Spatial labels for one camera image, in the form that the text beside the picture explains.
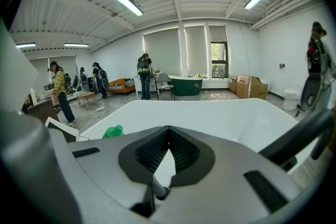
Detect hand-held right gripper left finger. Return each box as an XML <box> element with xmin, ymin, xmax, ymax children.
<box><xmin>68</xmin><ymin>125</ymin><xmax>171</xmax><ymax>209</ymax></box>

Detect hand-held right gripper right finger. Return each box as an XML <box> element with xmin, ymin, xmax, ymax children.
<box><xmin>167</xmin><ymin>125</ymin><xmax>300</xmax><ymax>216</ymax></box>

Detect green cleaner bottle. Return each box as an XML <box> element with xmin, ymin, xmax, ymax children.
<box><xmin>101</xmin><ymin>124</ymin><xmax>124</xmax><ymax>140</ymax></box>

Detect white bathtub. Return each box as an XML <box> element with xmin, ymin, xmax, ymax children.
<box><xmin>78</xmin><ymin>98</ymin><xmax>320</xmax><ymax>187</ymax></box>

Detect white framed dark board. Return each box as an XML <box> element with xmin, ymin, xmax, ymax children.
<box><xmin>44</xmin><ymin>116</ymin><xmax>80</xmax><ymax>143</ymax></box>

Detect low wooden table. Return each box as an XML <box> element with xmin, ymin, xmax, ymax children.
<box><xmin>77</xmin><ymin>91</ymin><xmax>96</xmax><ymax>106</ymax></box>

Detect orange sofa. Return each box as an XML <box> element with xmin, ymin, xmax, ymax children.
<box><xmin>107</xmin><ymin>78</ymin><xmax>136</xmax><ymax>94</ymax></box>

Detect large cardboard box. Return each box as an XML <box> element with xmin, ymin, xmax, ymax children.
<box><xmin>236</xmin><ymin>74</ymin><xmax>269</xmax><ymax>100</ymax></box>

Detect small cardboard box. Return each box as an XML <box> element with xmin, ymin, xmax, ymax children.
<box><xmin>228</xmin><ymin>76</ymin><xmax>238</xmax><ymax>94</ymax></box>

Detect brown cabinet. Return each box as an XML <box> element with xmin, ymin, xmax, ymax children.
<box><xmin>25</xmin><ymin>98</ymin><xmax>60</xmax><ymax>124</ymax></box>

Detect backpack on stand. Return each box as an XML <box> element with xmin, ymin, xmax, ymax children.
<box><xmin>79</xmin><ymin>67</ymin><xmax>90</xmax><ymax>93</ymax></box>

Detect dark green bathtub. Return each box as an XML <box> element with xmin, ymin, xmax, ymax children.
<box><xmin>168</xmin><ymin>75</ymin><xmax>204</xmax><ymax>97</ymax></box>

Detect white desk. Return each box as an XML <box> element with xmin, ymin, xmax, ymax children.
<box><xmin>133</xmin><ymin>72</ymin><xmax>161</xmax><ymax>93</ymax></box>

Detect grey chair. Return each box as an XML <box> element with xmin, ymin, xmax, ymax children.
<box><xmin>155</xmin><ymin>72</ymin><xmax>176</xmax><ymax>101</ymax></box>

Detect black framed window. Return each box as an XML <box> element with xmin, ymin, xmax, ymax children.
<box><xmin>210</xmin><ymin>41</ymin><xmax>228</xmax><ymax>79</ymax></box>

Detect narrow grey roller blind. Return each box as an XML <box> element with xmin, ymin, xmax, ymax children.
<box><xmin>184</xmin><ymin>25</ymin><xmax>208</xmax><ymax>77</ymax></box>

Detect wide grey roller blind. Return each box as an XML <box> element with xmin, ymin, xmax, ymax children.
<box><xmin>143</xmin><ymin>28</ymin><xmax>182</xmax><ymax>78</ymax></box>

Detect white panel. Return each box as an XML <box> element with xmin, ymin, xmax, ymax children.
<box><xmin>0</xmin><ymin>17</ymin><xmax>40</xmax><ymax>114</ymax></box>

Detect short grey roller blind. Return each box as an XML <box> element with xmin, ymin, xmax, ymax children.
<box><xmin>208</xmin><ymin>25</ymin><xmax>227</xmax><ymax>43</ymax></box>

